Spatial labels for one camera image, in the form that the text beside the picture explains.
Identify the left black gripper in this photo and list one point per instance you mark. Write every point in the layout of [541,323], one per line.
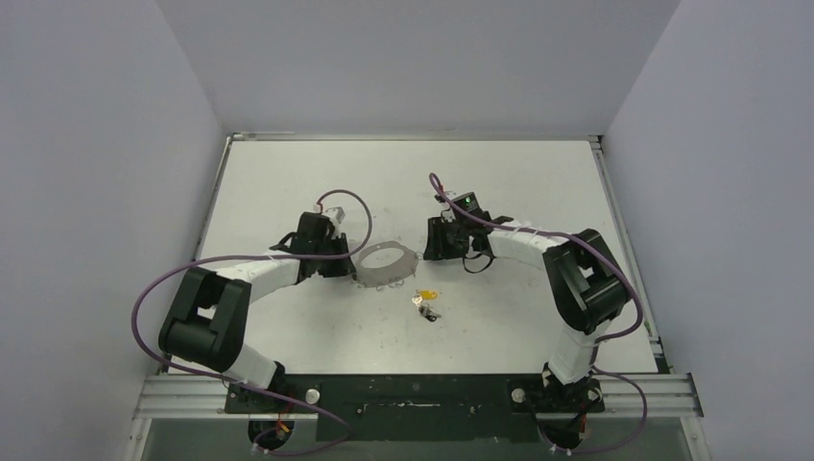
[343,268]

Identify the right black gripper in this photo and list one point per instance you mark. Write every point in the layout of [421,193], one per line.
[436,236]

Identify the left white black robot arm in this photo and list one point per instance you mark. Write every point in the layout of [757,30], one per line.
[208,317]

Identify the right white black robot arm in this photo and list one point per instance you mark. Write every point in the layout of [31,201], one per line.
[587,292]

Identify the key with yellow tag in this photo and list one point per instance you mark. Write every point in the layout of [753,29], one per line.
[423,296]

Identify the key with black head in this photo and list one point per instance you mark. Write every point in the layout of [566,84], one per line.
[428,314]

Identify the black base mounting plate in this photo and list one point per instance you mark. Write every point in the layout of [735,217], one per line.
[432,408]

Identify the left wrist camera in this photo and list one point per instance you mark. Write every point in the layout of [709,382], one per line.
[336,215]

